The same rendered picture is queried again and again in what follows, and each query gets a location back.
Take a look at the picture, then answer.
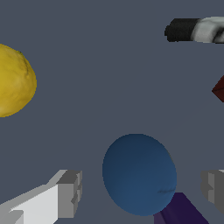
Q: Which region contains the yellow lemon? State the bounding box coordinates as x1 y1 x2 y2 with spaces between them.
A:
0 44 38 118

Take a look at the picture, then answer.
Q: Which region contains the black and white robot part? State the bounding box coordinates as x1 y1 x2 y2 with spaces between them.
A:
164 16 224 45

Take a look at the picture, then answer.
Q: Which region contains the dark purple block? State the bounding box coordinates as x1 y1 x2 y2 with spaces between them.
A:
152 192 210 224

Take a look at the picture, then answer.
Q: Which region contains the dark red block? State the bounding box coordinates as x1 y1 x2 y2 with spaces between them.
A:
211 74 224 103

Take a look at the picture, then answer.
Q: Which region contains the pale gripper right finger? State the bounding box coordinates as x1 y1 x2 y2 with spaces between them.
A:
199 169 224 215

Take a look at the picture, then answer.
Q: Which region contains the blue ball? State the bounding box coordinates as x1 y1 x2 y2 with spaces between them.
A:
101 133 178 217

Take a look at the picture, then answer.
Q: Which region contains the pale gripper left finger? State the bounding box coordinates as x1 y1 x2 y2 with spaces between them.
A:
0 169 83 224

